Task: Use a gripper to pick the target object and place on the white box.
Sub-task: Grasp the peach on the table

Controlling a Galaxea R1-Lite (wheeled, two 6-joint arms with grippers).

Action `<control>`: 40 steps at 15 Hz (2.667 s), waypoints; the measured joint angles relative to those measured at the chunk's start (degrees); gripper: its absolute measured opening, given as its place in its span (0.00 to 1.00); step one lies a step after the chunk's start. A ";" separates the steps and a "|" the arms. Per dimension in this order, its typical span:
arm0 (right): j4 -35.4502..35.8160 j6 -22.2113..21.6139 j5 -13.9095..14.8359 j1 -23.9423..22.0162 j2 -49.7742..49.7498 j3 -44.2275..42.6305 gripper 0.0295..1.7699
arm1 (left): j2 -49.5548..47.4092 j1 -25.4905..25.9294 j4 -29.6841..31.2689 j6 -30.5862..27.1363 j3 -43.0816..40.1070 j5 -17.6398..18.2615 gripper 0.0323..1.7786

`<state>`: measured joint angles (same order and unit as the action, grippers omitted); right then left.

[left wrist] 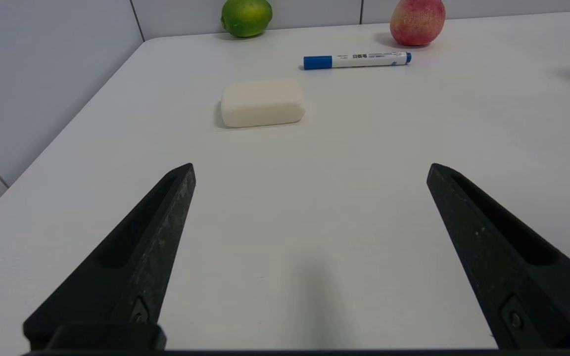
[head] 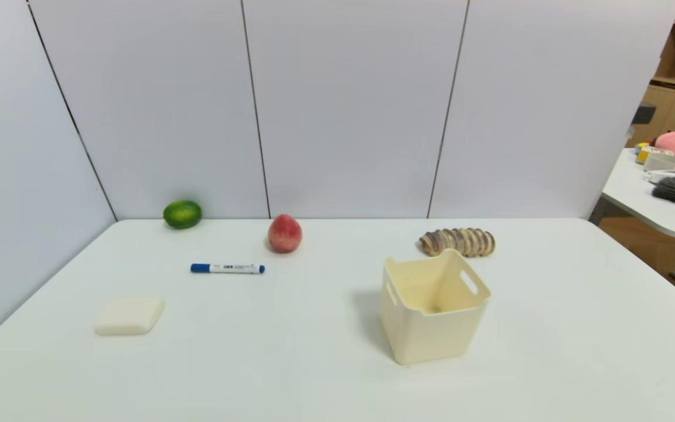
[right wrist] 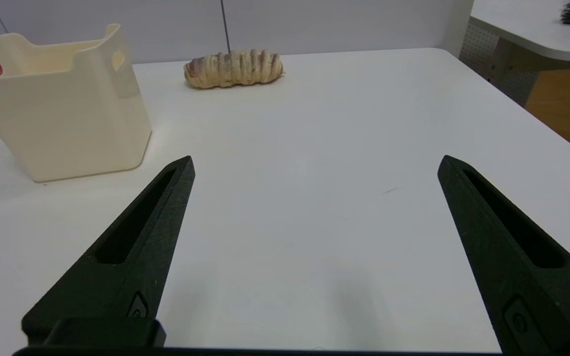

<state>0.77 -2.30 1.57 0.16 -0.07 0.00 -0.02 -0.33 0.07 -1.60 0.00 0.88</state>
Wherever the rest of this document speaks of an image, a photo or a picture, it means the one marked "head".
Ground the green round fruit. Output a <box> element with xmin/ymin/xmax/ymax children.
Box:
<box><xmin>163</xmin><ymin>200</ymin><xmax>203</xmax><ymax>230</ymax></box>

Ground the brown striped bread loaf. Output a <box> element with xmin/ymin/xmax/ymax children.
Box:
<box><xmin>419</xmin><ymin>227</ymin><xmax>496</xmax><ymax>258</ymax></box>

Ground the white soap block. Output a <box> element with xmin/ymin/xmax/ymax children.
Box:
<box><xmin>94</xmin><ymin>296</ymin><xmax>166</xmax><ymax>336</ymax></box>

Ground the blue white marker pen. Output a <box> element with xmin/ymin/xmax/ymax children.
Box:
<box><xmin>190</xmin><ymin>263</ymin><xmax>266</xmax><ymax>274</ymax></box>

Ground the cream plastic box with handles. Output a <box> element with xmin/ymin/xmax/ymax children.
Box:
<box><xmin>380</xmin><ymin>249</ymin><xmax>492</xmax><ymax>365</ymax></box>

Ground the white plastic device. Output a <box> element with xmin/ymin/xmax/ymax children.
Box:
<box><xmin>643</xmin><ymin>151</ymin><xmax>675</xmax><ymax>172</ymax></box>

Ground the red peach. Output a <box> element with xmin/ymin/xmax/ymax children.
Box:
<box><xmin>267</xmin><ymin>214</ymin><xmax>303</xmax><ymax>254</ymax></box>

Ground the white side table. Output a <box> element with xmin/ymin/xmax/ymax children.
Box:
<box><xmin>588</xmin><ymin>130</ymin><xmax>675</xmax><ymax>241</ymax></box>

